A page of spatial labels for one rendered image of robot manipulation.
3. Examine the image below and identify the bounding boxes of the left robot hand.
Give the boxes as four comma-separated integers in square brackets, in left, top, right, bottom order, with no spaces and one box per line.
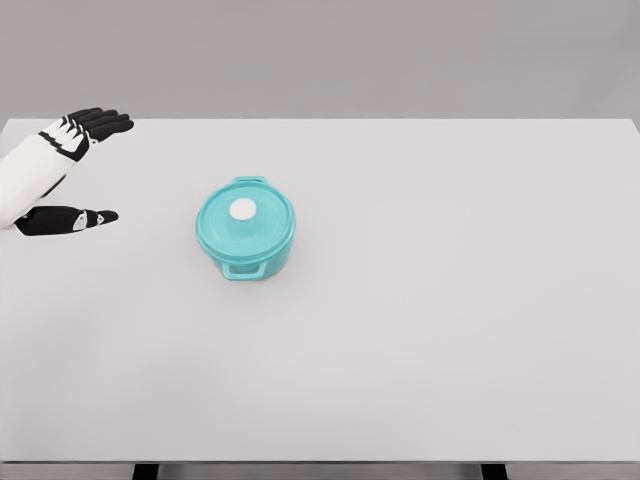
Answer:
[0,107,135,239]

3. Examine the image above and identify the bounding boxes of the teal lid with white knob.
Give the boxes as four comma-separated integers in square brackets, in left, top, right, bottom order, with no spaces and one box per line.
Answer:
[195,179,296,261]

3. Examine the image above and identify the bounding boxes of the teal pot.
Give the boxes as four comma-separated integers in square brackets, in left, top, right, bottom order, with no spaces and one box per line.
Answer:
[195,175,298,282]

